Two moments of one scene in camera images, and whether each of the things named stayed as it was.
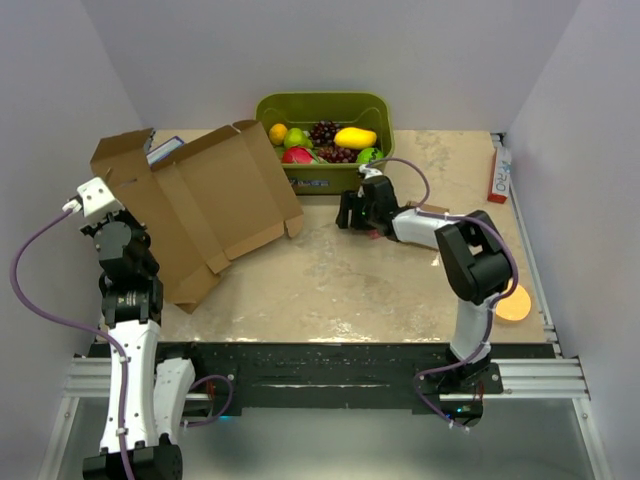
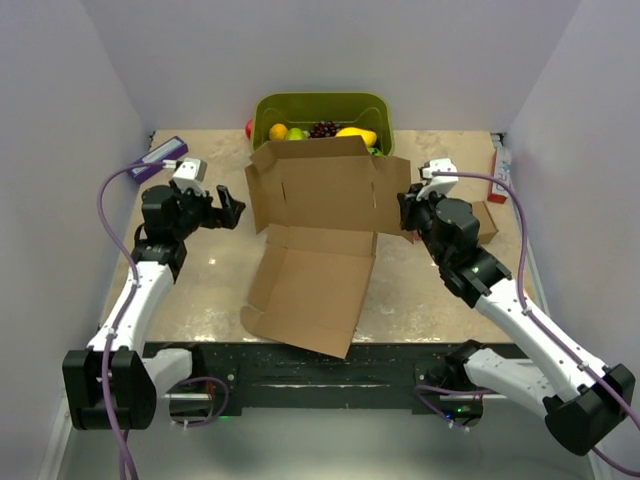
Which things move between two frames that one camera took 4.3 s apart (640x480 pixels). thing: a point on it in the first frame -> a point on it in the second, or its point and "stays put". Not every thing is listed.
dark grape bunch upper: x=323 y=134 stays put
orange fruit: x=277 y=133 stays put
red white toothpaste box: x=501 y=178 stays put
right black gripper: x=351 y=200 -> x=409 y=204
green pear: x=295 y=137 stays put
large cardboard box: x=200 y=202 -> x=323 y=200
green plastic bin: x=365 y=110 stays put
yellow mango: x=355 y=138 stays put
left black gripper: x=124 y=215 -> x=226 y=217
